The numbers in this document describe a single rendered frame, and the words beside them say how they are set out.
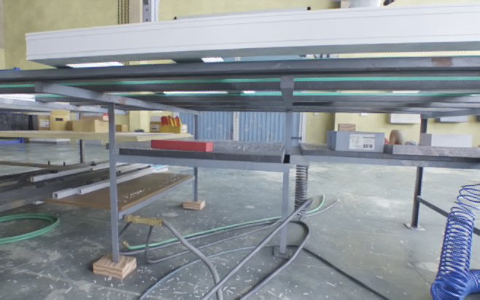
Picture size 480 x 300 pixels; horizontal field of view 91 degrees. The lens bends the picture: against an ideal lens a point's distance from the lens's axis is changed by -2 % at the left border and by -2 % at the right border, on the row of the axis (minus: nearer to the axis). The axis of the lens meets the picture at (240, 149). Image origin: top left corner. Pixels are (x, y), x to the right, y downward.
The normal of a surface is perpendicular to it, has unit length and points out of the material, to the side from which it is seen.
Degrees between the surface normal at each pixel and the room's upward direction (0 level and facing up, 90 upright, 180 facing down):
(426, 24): 90
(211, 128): 90
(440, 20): 90
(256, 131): 90
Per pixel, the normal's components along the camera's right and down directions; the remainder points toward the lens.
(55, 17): -0.21, 0.08
